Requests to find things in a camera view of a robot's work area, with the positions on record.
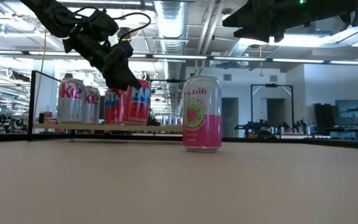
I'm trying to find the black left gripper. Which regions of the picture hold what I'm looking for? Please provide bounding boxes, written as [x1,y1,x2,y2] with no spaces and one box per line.
[62,30,142,91]

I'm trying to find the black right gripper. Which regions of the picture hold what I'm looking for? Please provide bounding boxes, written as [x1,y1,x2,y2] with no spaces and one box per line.
[222,0,310,44]

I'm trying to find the red Fanta strawberry can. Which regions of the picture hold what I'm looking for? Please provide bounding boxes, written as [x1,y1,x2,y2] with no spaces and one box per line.
[103,88,127,124]
[123,79,152,126]

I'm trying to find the silver Diet Coke can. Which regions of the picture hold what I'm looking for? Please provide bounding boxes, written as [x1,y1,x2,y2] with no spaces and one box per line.
[84,86,101,124]
[57,77,86,124]

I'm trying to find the wooden shelf board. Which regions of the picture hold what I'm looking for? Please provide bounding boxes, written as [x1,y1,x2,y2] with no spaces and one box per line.
[32,123,185,133]

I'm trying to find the colourful boxes stack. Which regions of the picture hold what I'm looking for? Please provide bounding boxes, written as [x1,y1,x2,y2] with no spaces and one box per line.
[39,111,58,133]

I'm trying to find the grey computer monitor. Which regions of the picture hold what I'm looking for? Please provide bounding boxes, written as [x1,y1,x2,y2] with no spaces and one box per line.
[335,99,358,127]

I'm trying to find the dark background desk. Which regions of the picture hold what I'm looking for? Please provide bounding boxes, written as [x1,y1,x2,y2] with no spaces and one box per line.
[321,126,358,141]

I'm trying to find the black ceiling dome camera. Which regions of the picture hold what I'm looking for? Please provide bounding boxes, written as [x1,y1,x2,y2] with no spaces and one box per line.
[118,27,133,43]

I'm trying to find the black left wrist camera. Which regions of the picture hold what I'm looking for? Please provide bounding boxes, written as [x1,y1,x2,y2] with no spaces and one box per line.
[85,9,120,40]

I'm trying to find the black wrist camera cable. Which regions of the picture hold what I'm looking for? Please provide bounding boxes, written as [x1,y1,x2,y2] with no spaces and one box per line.
[73,6,152,43]

